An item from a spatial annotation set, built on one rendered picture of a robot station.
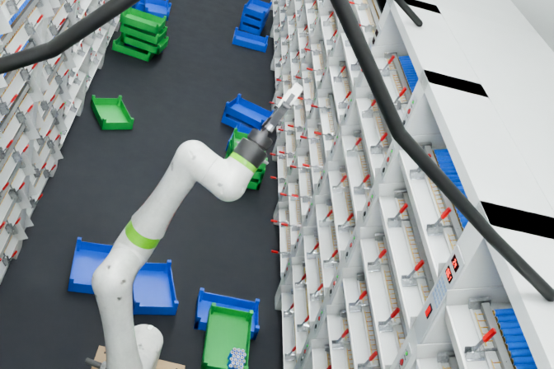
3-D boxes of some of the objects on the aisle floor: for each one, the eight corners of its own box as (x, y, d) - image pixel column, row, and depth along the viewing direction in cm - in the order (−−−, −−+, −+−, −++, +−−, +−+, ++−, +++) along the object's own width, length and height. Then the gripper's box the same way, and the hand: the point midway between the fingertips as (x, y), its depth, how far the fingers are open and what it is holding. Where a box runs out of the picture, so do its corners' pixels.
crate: (75, 248, 358) (77, 236, 354) (115, 254, 363) (118, 242, 359) (67, 291, 334) (69, 278, 329) (110, 296, 338) (113, 284, 334)
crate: (128, 269, 356) (130, 258, 352) (168, 271, 363) (171, 259, 359) (133, 314, 333) (135, 302, 329) (175, 315, 340) (178, 303, 336)
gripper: (261, 154, 229) (299, 100, 231) (270, 150, 204) (313, 90, 206) (242, 140, 228) (281, 86, 230) (249, 134, 203) (292, 74, 206)
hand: (294, 91), depth 218 cm, fingers open, 13 cm apart
